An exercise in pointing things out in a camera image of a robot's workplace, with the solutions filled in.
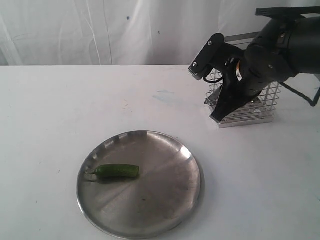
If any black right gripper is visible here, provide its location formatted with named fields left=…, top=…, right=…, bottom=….
left=210, top=42, right=271, bottom=123

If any green cucumber piece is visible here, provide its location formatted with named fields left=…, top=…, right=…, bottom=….
left=91, top=164, right=140, bottom=178

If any black handled kitchen knife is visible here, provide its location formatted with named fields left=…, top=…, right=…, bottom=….
left=204, top=87, right=221, bottom=106

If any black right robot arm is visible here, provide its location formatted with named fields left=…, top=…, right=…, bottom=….
left=210, top=8, right=320, bottom=123

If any round stainless steel plate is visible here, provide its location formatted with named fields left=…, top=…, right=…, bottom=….
left=76, top=130, right=202, bottom=239

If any white backdrop curtain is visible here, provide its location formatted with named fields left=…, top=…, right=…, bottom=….
left=0, top=0, right=320, bottom=66

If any wire metal utensil rack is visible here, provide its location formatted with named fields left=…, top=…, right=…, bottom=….
left=204, top=32, right=281, bottom=129

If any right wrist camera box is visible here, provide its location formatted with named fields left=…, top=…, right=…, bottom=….
left=188, top=33, right=225, bottom=81

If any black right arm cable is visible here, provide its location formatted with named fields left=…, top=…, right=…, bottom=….
left=282, top=82, right=320, bottom=108

